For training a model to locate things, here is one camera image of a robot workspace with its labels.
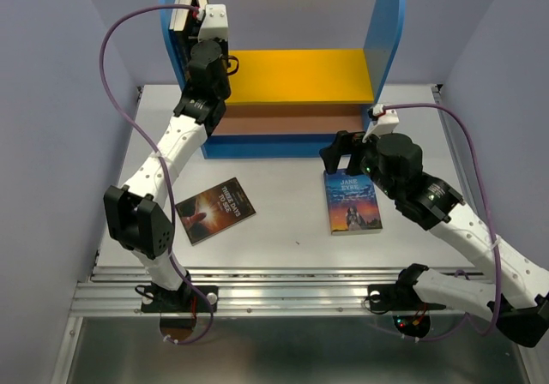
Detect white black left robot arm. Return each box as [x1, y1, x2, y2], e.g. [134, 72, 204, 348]
[104, 37, 231, 310]

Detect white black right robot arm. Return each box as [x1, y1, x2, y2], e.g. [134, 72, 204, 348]
[319, 130, 548, 348]

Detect A Tale of Two Cities book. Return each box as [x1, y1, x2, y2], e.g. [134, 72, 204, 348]
[169, 0, 197, 33]

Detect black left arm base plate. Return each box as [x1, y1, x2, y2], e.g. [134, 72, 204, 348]
[135, 284, 209, 315]

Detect Three Days to See book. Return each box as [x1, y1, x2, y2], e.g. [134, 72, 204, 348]
[176, 177, 256, 245]

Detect Animal Farm book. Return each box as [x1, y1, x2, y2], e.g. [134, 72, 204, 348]
[169, 29, 189, 89]

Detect Nineteen Eighty-Four book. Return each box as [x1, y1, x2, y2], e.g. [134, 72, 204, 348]
[184, 0, 209, 39]

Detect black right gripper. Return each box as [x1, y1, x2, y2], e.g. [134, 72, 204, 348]
[319, 125, 400, 200]

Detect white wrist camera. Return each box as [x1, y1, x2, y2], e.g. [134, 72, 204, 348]
[362, 104, 399, 143]
[197, 4, 229, 42]

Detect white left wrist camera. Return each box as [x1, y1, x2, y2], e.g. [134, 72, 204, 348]
[197, 4, 229, 42]

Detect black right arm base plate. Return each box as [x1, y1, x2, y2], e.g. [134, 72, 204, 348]
[367, 284, 413, 313]

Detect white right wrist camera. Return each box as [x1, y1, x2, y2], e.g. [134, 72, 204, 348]
[362, 104, 399, 143]

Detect blue yellow wooden bookshelf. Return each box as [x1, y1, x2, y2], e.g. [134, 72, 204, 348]
[160, 0, 406, 159]

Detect Jane Eyre book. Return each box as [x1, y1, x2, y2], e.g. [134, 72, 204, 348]
[323, 169, 383, 236]

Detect aluminium mounting rail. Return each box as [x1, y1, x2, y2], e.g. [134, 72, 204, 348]
[68, 266, 524, 316]

